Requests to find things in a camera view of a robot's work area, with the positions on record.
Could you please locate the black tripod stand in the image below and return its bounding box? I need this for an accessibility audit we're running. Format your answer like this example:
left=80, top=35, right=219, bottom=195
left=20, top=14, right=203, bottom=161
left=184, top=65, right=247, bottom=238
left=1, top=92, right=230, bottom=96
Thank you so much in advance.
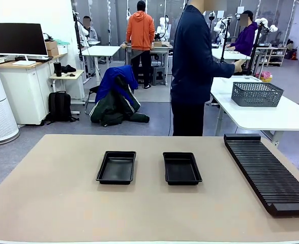
left=220, top=17, right=232, bottom=64
left=247, top=22, right=264, bottom=76
left=72, top=10, right=83, bottom=62

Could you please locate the grey step stool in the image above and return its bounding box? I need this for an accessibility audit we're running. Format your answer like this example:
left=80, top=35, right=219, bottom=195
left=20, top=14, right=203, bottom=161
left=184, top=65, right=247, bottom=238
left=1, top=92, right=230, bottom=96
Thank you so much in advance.
left=151, top=65, right=167, bottom=86

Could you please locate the black cloth bundle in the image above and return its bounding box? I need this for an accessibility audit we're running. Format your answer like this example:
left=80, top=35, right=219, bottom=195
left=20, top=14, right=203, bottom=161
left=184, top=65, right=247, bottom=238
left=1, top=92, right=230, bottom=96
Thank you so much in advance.
left=61, top=64, right=77, bottom=74

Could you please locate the white desk wooden top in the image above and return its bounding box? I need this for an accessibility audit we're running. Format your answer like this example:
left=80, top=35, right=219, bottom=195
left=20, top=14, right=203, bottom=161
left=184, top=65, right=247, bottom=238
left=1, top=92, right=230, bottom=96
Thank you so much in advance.
left=0, top=53, right=69, bottom=126

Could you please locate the small white side table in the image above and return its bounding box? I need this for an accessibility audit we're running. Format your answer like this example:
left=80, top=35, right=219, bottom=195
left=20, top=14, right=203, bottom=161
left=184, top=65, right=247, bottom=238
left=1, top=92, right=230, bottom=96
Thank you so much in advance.
left=49, top=70, right=86, bottom=115

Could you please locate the wooden shelf unit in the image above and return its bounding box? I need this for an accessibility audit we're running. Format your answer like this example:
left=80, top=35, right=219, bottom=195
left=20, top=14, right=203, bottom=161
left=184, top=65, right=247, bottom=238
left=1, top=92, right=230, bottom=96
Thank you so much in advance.
left=256, top=45, right=287, bottom=67

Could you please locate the black tumbler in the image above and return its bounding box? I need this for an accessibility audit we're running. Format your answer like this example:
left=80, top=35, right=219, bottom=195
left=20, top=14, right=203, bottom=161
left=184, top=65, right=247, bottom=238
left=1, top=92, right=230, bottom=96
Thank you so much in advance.
left=53, top=62, right=63, bottom=77

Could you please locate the dark green jacket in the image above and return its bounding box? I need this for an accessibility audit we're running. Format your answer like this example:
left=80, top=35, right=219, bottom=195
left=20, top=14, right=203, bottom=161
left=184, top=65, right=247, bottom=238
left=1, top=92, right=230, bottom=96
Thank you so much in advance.
left=89, top=76, right=150, bottom=127

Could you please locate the white workbench table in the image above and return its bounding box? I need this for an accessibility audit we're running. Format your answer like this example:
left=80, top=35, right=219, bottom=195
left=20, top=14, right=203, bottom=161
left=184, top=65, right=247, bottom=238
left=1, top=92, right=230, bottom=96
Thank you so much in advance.
left=211, top=47, right=251, bottom=77

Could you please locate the grey plastic basket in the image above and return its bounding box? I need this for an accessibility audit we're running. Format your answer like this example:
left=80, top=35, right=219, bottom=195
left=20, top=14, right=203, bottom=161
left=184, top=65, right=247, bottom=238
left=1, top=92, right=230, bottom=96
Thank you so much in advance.
left=231, top=81, right=284, bottom=107

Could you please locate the blue jacket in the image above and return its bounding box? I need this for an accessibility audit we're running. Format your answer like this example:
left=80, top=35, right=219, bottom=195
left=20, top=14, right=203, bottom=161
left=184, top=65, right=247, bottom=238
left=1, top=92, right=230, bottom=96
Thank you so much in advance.
left=95, top=65, right=139, bottom=105

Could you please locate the navy person's right hand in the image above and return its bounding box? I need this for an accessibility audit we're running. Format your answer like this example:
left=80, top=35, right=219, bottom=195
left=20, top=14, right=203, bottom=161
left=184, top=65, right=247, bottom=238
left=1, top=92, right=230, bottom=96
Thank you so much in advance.
left=234, top=58, right=244, bottom=74

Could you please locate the large white table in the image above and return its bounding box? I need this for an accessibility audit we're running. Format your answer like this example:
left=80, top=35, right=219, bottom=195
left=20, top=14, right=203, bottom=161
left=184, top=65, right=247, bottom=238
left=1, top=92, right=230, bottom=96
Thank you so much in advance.
left=210, top=75, right=299, bottom=147

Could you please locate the black folding chair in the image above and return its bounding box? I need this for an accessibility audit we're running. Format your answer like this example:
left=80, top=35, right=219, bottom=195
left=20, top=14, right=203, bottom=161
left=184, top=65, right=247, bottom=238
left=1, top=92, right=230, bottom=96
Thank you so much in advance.
left=84, top=85, right=101, bottom=115

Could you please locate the person in orange hoodie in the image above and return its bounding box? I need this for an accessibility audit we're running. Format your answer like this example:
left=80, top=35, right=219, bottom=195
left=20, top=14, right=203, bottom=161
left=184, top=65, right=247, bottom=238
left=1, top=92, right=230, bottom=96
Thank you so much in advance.
left=125, top=0, right=156, bottom=89

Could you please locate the person in navy jacket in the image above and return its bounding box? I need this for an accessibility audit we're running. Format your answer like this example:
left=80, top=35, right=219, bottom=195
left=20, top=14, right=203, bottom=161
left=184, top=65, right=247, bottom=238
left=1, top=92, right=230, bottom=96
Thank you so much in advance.
left=170, top=0, right=244, bottom=137

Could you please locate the black plastic ESD tray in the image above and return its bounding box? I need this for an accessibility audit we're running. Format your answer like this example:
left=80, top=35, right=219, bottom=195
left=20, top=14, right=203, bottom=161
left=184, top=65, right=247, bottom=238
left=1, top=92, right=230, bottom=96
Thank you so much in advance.
left=162, top=151, right=203, bottom=186
left=96, top=150, right=137, bottom=185

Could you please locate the navy-sleeved right forearm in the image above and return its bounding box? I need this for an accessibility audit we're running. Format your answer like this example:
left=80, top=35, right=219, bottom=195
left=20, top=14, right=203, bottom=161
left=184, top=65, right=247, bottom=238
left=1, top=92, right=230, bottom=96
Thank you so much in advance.
left=210, top=60, right=236, bottom=78

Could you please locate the white table with boxes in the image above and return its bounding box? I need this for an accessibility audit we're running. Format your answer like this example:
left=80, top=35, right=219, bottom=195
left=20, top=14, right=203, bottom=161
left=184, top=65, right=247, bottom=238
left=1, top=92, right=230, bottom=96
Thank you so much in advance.
left=121, top=42, right=174, bottom=86

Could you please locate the black slotted rack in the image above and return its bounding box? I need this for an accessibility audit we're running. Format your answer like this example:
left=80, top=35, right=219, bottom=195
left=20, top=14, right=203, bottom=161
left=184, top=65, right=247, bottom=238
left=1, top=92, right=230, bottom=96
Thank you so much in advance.
left=223, top=133, right=299, bottom=217

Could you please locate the pink bag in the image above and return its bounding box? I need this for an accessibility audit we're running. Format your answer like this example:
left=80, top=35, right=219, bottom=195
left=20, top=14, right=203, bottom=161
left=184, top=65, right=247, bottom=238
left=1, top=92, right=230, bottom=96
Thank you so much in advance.
left=256, top=71, right=273, bottom=82

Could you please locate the black keyboard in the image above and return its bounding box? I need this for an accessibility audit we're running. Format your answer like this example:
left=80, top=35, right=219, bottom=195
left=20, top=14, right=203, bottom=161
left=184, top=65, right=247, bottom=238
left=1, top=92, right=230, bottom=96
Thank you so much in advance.
left=14, top=56, right=53, bottom=63

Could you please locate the white height-adjustable table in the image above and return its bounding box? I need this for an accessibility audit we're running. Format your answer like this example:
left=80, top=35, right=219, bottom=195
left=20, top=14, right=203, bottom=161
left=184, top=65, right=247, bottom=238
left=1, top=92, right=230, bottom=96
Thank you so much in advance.
left=81, top=45, right=122, bottom=82

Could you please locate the person in purple hoodie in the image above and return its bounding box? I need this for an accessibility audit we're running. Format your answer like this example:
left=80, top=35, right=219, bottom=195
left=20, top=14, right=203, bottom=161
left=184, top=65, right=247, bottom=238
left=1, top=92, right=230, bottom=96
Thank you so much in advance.
left=225, top=10, right=258, bottom=76

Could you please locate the black backpack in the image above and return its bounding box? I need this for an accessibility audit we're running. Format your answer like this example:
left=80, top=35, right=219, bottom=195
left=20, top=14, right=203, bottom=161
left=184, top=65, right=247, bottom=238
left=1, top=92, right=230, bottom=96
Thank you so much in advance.
left=45, top=90, right=79, bottom=125

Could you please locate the white storage bin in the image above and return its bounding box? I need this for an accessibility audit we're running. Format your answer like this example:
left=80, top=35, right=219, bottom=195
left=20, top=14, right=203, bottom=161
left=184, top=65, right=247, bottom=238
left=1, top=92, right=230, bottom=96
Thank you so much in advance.
left=56, top=39, right=71, bottom=55

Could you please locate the white-framed computer monitor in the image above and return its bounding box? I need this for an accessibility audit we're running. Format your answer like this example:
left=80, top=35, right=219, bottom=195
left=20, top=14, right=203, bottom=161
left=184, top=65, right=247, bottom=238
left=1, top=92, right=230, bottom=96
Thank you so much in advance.
left=0, top=22, right=48, bottom=66

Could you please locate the seated person in grey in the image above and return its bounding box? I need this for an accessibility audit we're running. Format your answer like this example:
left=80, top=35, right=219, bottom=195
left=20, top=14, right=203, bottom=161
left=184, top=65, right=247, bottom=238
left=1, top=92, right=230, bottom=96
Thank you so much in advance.
left=81, top=15, right=99, bottom=43

